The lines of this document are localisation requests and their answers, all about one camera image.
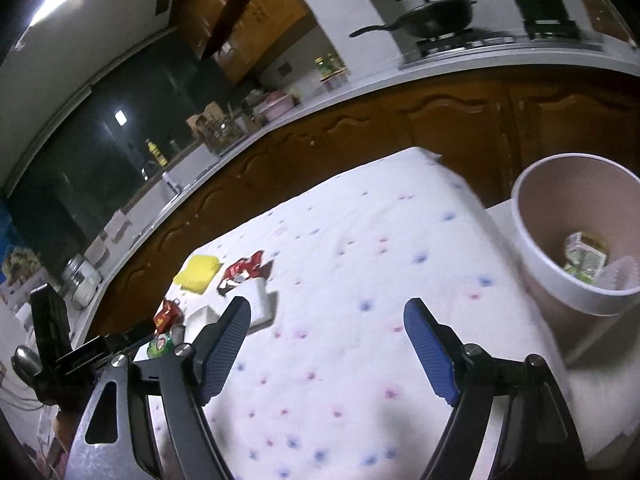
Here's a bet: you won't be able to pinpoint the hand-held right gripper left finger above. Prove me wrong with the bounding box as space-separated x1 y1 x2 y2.
65 296 252 480

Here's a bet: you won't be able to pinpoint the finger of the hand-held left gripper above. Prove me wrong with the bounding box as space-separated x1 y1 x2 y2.
102 324 163 358

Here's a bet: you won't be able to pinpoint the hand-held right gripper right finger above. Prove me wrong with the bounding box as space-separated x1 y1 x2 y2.
403 297 588 480

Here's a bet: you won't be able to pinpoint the crushed green can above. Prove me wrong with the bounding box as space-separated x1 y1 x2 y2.
146 335 177 359

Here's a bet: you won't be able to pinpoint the pink round waste bin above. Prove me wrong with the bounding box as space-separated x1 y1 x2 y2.
510 152 640 317

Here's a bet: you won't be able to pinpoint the green drink carton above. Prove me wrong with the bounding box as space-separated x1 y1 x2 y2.
564 231 609 281

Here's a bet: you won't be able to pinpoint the white pleated paper liner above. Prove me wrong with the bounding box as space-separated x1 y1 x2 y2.
597 255 640 292

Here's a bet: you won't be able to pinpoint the person's left hand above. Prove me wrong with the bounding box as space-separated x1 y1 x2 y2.
54 407 82 453

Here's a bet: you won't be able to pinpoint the crushed red can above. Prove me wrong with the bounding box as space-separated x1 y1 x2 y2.
152 299 187 343

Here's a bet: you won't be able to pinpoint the white foam block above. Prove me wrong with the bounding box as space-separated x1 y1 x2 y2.
185 280 279 334

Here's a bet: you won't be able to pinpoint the white jar appliance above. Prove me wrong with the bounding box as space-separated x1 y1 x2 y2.
62 255 104 309

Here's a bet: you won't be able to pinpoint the red snack wrapper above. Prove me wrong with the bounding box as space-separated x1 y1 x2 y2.
217 251 274 296

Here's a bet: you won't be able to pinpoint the yellow sponge cloth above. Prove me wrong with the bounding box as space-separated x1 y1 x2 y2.
174 255 224 294

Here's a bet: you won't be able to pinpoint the beige hanging towel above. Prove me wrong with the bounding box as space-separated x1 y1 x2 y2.
85 235 113 267
107 210 135 242

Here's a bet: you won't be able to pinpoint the floral white tablecloth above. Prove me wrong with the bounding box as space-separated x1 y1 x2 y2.
145 147 593 480

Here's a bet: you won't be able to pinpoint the kitchen faucet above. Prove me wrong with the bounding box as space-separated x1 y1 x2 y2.
141 160 182 196

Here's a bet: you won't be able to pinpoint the dark kitchen window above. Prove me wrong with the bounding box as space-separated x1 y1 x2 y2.
0 50 237 281

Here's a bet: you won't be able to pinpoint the yellow bottle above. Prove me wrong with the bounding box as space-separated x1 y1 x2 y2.
145 138 169 167

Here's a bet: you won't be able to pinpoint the wooden lower cabinets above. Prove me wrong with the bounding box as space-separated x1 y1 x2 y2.
85 67 640 333

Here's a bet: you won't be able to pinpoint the wooden cabinets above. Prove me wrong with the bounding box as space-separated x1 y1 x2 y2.
170 0 321 87
85 67 640 333

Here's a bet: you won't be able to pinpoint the wooden cutting board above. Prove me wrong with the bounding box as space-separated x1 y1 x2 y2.
187 102 224 132

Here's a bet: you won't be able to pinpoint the pink basin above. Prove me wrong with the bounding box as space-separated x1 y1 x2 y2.
262 91 294 122

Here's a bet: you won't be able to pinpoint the white kitchen countertop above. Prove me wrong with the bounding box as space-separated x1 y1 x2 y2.
70 42 640 346

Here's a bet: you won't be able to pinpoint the gas stove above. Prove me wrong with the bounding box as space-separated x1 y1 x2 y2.
399 19 607 70

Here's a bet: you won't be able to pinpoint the wooden upper cabinets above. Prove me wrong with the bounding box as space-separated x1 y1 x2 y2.
170 0 321 87

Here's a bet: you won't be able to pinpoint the black wok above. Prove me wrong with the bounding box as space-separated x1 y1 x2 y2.
348 0 477 41

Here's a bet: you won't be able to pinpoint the wire utensil rack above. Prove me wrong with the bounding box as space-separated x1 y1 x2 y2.
200 115 251 154

